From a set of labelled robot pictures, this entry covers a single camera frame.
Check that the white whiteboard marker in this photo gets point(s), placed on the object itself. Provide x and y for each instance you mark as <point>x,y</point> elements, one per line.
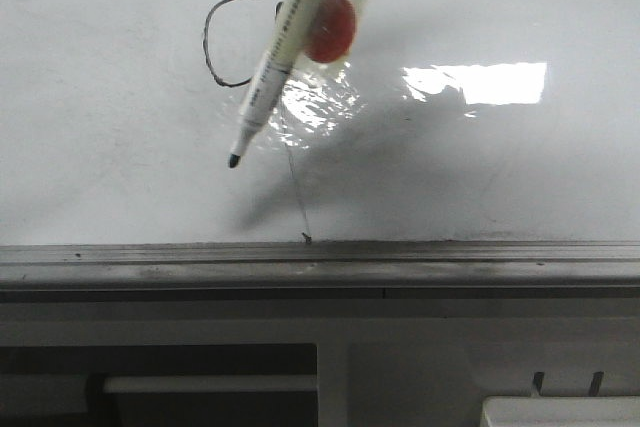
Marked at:
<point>272,72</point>

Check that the red round magnet with tape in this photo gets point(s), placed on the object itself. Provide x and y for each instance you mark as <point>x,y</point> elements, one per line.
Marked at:
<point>331,33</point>

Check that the white whiteboard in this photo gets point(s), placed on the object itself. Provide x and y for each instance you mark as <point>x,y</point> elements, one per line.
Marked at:
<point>449,120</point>

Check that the white horizontal bar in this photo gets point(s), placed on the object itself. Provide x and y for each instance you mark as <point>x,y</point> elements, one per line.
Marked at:
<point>210,384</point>

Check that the white box lower right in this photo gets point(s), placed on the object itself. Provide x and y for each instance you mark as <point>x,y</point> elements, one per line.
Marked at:
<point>560,411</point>

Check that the aluminium whiteboard tray rail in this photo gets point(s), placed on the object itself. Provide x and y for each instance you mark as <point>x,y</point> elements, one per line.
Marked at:
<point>31,272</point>

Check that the white cabinet frame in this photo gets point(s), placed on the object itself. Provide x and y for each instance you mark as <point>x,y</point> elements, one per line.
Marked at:
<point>378,362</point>

